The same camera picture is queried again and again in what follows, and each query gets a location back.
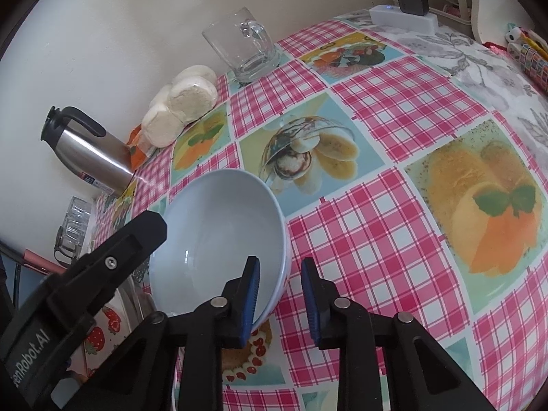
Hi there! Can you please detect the white cutout shelf unit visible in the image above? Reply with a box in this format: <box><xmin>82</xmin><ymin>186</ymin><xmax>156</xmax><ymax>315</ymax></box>
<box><xmin>440</xmin><ymin>0</ymin><xmax>535</xmax><ymax>46</ymax></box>

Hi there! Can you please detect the checkered fruit tablecloth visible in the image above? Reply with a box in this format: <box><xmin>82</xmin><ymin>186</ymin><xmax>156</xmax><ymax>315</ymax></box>
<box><xmin>92</xmin><ymin>17</ymin><xmax>547</xmax><ymax>410</ymax></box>

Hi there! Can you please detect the colourful snack package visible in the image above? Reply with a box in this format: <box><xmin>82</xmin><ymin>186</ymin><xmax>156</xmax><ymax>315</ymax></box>
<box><xmin>505</xmin><ymin>26</ymin><xmax>548</xmax><ymax>93</ymax></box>

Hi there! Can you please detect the stainless steel round pan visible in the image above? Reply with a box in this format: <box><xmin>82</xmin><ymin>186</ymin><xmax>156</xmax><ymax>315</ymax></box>
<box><xmin>117</xmin><ymin>277</ymin><xmax>156</xmax><ymax>330</ymax></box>

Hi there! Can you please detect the clear glass mug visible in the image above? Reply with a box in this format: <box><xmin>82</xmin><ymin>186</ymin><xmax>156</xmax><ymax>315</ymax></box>
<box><xmin>202</xmin><ymin>8</ymin><xmax>281</xmax><ymax>85</ymax></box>

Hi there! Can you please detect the bag of white buns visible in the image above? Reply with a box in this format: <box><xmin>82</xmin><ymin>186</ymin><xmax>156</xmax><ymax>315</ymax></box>
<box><xmin>141</xmin><ymin>65</ymin><xmax>218</xmax><ymax>148</ymax></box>

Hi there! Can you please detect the white power strip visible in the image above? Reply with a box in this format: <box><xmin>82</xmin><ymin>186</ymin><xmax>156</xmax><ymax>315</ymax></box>
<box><xmin>369</xmin><ymin>5</ymin><xmax>439</xmax><ymax>35</ymax></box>

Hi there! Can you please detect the upturned drinking glass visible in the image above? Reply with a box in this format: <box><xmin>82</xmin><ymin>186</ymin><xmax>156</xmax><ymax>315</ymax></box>
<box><xmin>67</xmin><ymin>197</ymin><xmax>96</xmax><ymax>232</ymax></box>
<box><xmin>61</xmin><ymin>216</ymin><xmax>87</xmax><ymax>252</ymax></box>

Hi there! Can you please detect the pink chair back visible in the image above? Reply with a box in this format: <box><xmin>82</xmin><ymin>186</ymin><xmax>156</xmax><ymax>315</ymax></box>
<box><xmin>23</xmin><ymin>249</ymin><xmax>66</xmax><ymax>274</ymax></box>

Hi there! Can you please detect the stainless steel thermos jug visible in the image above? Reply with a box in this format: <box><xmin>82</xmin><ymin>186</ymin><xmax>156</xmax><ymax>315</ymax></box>
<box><xmin>41</xmin><ymin>107</ymin><xmax>134</xmax><ymax>197</ymax></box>

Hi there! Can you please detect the orange snack packet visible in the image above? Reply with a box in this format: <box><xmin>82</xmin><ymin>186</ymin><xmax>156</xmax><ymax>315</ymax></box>
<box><xmin>126</xmin><ymin>124</ymin><xmax>157</xmax><ymax>172</ymax></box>

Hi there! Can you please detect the glass teapot black handle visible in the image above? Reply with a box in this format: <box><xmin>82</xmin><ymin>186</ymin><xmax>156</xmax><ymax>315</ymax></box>
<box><xmin>54</xmin><ymin>226</ymin><xmax>84</xmax><ymax>267</ymax></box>

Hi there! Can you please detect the light blue bowl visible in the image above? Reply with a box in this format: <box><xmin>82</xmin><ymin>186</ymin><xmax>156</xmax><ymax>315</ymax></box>
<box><xmin>150</xmin><ymin>169</ymin><xmax>291</xmax><ymax>327</ymax></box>

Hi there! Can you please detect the red patterned white bowl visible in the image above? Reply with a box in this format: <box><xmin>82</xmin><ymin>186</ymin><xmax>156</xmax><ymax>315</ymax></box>
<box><xmin>68</xmin><ymin>293</ymin><xmax>131</xmax><ymax>384</ymax></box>

